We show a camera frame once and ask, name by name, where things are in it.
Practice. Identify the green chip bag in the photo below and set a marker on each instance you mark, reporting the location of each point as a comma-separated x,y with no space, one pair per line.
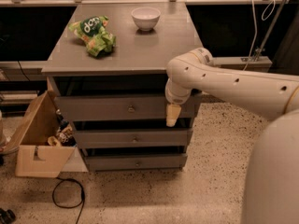
93,33

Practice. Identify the items inside cardboard box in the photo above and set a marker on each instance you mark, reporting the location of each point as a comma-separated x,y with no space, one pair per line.
64,134

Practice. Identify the metal stand pole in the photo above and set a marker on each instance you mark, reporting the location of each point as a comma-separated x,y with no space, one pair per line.
254,54

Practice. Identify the grey middle drawer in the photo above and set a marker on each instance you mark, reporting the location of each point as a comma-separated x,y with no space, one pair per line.
133,138

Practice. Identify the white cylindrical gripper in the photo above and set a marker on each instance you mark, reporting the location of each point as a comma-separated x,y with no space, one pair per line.
177,96

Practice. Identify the white ceramic bowl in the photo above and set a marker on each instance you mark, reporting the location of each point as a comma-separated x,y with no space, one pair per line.
146,18

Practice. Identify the cardboard box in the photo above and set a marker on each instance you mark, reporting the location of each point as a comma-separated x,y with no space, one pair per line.
36,158

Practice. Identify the grey drawer cabinet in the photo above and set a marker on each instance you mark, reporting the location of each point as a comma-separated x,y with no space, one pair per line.
136,66

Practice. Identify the grey top drawer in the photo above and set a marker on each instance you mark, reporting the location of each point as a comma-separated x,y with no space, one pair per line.
124,107

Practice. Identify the black object on floor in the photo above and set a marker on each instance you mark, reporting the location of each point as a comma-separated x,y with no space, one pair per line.
7,216

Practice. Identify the grey bottom drawer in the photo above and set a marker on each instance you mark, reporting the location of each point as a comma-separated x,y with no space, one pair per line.
136,162

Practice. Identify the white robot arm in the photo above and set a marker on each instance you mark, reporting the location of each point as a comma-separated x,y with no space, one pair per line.
271,193

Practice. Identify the grey drawer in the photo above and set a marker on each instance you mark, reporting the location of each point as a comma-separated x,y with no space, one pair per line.
124,107
136,162
133,138

